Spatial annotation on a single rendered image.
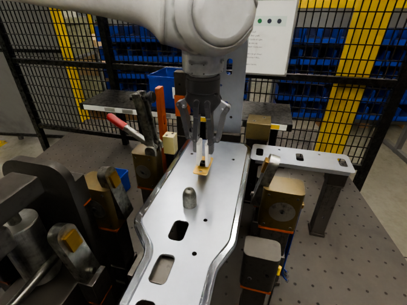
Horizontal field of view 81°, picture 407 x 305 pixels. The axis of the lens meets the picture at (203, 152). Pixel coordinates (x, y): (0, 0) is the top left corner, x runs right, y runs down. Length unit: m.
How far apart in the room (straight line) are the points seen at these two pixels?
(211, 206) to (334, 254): 0.52
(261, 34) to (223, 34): 0.77
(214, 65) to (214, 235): 0.34
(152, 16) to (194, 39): 0.07
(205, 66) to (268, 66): 0.61
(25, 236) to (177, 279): 0.25
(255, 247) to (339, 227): 0.58
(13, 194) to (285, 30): 0.97
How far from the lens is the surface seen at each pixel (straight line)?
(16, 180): 0.42
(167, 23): 0.34
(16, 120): 3.33
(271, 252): 0.51
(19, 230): 0.47
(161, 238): 0.51
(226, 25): 0.30
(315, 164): 0.77
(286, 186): 0.58
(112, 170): 0.54
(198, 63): 0.50
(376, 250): 1.03
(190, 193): 0.53
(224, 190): 0.61
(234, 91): 0.82
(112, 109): 1.11
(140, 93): 0.62
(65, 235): 0.44
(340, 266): 0.93
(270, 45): 1.07
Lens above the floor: 1.39
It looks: 31 degrees down
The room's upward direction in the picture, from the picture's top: straight up
